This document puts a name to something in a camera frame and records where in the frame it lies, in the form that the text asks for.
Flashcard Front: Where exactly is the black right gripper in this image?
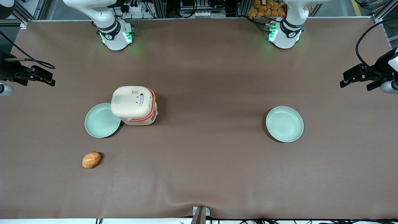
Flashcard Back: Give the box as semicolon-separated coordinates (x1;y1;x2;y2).
0;49;56;87

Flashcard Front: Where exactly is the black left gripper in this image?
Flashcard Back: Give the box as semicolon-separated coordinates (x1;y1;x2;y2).
340;47;398;91

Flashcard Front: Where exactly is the beige toy rice cooker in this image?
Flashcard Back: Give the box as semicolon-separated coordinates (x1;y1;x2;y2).
111;86;158;126

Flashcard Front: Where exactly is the light green plate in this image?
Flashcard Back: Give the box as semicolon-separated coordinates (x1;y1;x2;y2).
266;106;304;143
85;103;122;138

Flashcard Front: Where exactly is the orange bread roll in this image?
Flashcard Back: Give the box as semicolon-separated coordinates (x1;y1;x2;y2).
82;152;101;169

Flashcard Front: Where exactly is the pile of orange buns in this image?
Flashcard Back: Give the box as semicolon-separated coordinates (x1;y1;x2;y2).
248;0;286;18

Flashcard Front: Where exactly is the white power strip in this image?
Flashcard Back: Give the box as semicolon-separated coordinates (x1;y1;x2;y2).
123;2;144;13

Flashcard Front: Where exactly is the black electronics box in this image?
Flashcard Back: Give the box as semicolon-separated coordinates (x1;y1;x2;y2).
180;0;226;18

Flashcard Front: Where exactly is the brown table cloth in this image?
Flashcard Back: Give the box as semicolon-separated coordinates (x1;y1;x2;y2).
0;17;398;220

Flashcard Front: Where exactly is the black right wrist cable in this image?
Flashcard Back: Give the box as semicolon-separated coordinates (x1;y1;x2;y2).
0;31;56;70

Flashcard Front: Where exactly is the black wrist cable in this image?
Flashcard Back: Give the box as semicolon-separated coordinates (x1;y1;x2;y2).
355;19;398;78
0;31;56;70

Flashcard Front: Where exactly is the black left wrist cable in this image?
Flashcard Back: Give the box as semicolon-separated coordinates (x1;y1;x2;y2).
355;19;398;78

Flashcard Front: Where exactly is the aluminium frame profile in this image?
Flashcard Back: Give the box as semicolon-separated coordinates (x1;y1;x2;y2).
11;0;48;28
372;0;398;24

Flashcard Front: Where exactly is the aluminium frame post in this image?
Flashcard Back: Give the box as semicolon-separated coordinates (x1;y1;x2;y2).
152;0;167;18
236;0;251;17

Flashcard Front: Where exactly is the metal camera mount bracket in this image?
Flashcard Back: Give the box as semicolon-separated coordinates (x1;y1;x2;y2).
190;206;211;224

